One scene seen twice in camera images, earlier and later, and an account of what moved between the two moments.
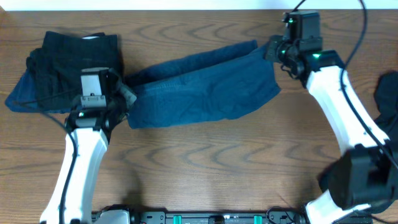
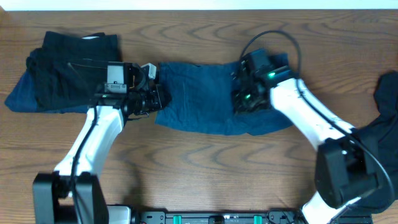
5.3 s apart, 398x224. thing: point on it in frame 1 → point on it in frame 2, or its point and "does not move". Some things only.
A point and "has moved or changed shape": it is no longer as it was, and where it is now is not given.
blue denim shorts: [219, 82] has moved or changed shape
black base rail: [243, 216] does not move
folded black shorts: [55, 67] does not move
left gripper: [123, 94] → [157, 99]
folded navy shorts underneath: [23, 97] does not move
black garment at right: [386, 96] does not move
